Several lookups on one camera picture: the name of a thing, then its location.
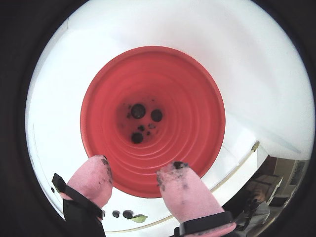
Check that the pink-tipped gripper finger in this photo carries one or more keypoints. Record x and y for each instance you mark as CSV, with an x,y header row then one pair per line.
x,y
89,180
187,195

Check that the large dusty blueberry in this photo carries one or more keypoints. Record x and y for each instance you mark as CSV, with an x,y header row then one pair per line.
x,y
137,111

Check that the green dried leaf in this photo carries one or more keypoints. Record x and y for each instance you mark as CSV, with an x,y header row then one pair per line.
x,y
139,218

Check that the seated person in background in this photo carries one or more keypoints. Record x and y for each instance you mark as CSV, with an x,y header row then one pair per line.
x,y
259,202

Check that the brass stick end fitting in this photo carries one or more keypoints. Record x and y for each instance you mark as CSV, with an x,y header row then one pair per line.
x,y
254,146

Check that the red collapsible silicone funnel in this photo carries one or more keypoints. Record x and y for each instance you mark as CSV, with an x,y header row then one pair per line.
x,y
153,74

